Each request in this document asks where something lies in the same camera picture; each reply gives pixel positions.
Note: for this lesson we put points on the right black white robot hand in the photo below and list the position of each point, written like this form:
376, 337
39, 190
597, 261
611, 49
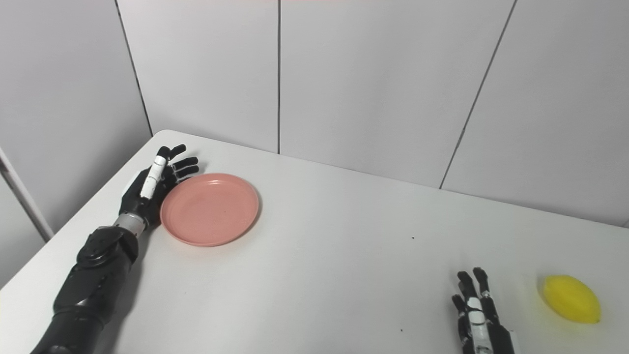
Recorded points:
484, 329

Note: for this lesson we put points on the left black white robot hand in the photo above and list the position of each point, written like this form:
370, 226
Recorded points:
142, 199

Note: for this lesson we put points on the pink round plate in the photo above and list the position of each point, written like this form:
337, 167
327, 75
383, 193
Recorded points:
209, 209

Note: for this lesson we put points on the yellow lemon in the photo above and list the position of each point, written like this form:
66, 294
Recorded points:
572, 299

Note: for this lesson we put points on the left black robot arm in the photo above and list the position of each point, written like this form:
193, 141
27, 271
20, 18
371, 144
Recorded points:
88, 290

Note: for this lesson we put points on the white metal post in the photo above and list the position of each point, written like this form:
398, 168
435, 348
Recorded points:
24, 201

